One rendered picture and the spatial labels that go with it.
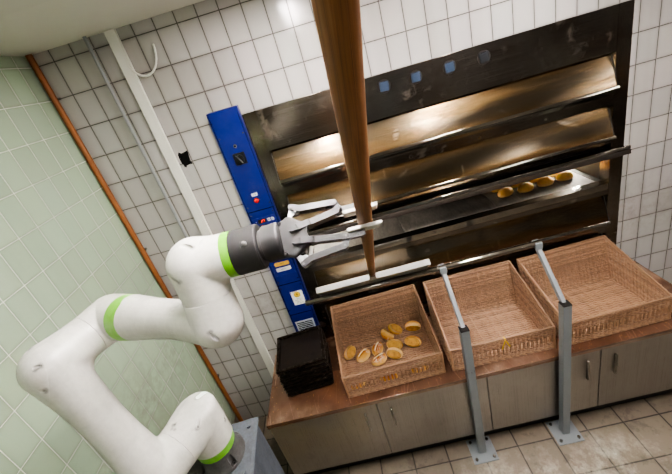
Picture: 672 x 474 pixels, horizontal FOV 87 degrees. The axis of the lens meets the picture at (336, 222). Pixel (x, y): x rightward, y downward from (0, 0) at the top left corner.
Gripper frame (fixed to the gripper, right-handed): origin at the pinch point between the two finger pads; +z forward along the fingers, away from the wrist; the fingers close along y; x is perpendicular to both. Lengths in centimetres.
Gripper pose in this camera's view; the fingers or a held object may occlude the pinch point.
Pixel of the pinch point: (362, 218)
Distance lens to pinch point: 70.6
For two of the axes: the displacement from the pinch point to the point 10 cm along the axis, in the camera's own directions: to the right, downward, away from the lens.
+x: -1.0, -2.6, -9.6
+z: 9.6, -2.6, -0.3
